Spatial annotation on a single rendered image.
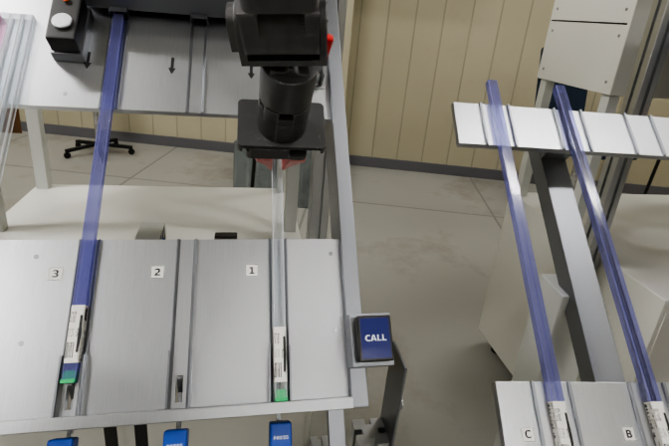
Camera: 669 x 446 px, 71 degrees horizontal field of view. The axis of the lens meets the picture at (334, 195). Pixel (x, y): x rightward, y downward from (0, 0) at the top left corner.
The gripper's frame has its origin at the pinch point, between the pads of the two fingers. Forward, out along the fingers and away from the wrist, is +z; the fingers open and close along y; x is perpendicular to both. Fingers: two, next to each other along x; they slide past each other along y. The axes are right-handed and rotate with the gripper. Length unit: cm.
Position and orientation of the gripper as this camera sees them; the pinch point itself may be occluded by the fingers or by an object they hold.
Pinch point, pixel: (277, 162)
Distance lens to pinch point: 63.9
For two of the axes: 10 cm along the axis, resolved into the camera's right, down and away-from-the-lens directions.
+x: 0.7, 9.0, -4.4
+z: -1.7, 4.5, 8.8
